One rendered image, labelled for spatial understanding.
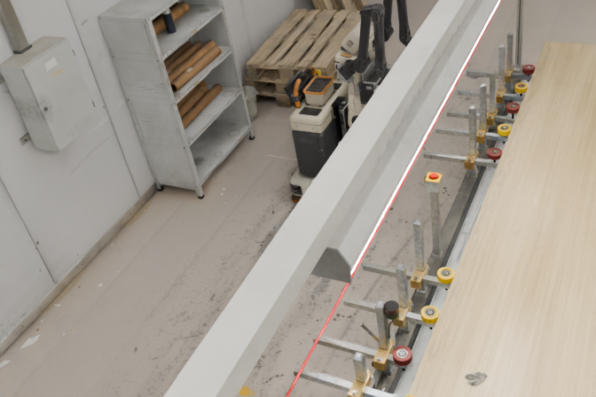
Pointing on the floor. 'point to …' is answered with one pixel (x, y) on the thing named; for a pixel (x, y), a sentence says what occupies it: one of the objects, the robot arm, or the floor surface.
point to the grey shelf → (137, 18)
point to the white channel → (325, 202)
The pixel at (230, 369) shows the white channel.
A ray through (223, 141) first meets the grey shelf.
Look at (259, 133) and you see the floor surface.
